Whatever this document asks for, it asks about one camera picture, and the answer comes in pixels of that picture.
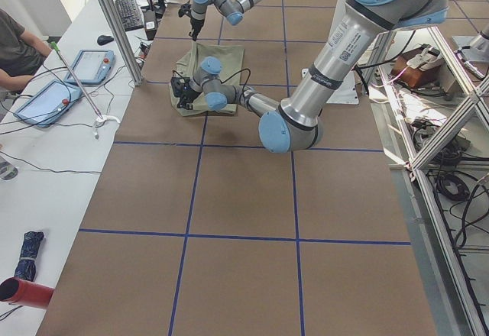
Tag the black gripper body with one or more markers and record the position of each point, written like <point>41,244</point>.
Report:
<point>196,24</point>
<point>186,97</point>

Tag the olive green long-sleeve shirt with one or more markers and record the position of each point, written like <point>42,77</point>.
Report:
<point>210,69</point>

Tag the third background robot arm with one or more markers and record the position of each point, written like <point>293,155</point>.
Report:
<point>472,49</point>

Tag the black power adapter with label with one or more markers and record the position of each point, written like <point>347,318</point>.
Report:
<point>150,24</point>

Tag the black keyboard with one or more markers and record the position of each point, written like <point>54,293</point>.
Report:
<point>130,14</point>

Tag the black computer mouse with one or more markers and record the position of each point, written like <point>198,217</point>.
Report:
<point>104,39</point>

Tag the far blue teach pendant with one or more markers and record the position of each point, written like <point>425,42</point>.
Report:
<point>93,66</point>

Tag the blue teach pendant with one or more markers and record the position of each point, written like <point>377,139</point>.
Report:
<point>49,104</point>
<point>93,66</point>

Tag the silver stick with green tip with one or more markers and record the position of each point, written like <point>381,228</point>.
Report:
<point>100,117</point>

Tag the near blue teach pendant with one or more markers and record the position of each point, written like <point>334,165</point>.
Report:
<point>49,104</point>

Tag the seated person in dark shirt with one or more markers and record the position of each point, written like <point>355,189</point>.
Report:
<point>22,54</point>

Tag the brown box on rack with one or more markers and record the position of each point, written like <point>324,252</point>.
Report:
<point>419,66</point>

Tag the folded dark blue umbrella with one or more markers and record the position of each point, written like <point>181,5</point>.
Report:
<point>26,267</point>

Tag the red cylinder tube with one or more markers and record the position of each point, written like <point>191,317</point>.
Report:
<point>18,291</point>

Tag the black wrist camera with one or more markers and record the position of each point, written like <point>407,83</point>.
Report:
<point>179,86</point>
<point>185,10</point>

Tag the aluminium frame post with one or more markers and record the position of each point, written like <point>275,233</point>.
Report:
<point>121,39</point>

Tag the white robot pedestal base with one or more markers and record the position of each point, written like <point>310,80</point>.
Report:
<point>346,41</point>

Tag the aluminium frame rack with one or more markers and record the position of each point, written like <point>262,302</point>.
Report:
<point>438,142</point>

